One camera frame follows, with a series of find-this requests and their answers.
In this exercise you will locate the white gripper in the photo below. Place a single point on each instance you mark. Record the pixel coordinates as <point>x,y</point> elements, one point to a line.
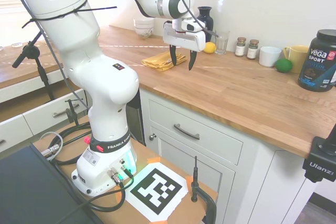
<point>181,40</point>

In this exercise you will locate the yellow cloth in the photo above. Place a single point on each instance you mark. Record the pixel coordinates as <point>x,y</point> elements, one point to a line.
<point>157,62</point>

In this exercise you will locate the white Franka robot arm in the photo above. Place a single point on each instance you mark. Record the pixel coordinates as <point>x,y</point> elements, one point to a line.
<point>92,77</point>

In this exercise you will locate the white cabinet under wooden counter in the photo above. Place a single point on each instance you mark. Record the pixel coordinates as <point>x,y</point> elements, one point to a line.
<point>236,171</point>

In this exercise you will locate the yellow lemon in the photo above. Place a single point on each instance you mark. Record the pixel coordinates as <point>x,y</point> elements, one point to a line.
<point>210,48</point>

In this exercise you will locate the clear drinking glass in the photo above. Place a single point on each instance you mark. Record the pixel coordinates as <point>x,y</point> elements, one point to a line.
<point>222,45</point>

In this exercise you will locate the white bowl with pattern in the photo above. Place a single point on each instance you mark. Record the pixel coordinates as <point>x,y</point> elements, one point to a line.
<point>145,34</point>

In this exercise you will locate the dark blue painted vase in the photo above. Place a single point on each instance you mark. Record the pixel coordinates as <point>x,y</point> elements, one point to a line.
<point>204,15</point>

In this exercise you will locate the glass spice jar copper lid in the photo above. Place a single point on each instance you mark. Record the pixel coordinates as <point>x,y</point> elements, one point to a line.
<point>240,48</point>
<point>252,51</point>

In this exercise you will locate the black appliance front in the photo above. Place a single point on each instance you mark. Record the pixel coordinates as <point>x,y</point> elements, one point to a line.
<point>136,121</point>

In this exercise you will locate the round metal cabinet knob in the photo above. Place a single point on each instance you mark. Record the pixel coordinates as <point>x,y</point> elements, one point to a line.
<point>152,137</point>

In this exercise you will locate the white mug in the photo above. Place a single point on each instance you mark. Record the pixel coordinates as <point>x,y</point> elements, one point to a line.
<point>270,57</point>

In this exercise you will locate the green lime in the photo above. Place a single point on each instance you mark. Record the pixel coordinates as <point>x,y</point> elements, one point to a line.
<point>283,65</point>

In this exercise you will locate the orange tape piece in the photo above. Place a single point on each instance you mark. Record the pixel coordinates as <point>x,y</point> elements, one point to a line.
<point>120,195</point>
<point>189,178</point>
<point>153,160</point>

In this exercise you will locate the yellow mug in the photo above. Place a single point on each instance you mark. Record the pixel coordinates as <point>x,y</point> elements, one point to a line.
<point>299,56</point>

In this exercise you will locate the small black bar clamp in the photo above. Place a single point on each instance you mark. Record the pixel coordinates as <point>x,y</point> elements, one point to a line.
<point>71,112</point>

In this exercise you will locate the large black bar clamp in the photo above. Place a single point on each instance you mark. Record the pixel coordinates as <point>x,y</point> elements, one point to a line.
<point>194,182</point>

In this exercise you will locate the black and white tag sheet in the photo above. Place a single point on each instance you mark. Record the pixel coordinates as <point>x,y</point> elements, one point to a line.
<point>157,190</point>

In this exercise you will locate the black Vega protein tub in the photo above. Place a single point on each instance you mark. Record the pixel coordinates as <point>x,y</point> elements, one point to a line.
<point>319,61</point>

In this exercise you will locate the white drawer cabinet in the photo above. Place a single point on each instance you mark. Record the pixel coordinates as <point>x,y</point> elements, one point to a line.
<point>34,121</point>

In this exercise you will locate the small glass dish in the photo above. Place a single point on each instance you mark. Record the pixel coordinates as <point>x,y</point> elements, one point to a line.
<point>17,44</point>

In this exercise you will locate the black control box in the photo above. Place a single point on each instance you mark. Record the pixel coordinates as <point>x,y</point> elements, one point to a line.
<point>26,187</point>

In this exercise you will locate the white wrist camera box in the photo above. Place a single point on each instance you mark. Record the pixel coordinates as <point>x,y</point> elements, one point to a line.
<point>193,26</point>

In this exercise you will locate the black camera stand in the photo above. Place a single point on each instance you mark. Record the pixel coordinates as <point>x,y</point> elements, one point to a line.
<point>29,51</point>

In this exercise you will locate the black Ulanzi camera mount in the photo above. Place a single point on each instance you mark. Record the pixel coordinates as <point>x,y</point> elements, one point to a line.
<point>319,163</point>

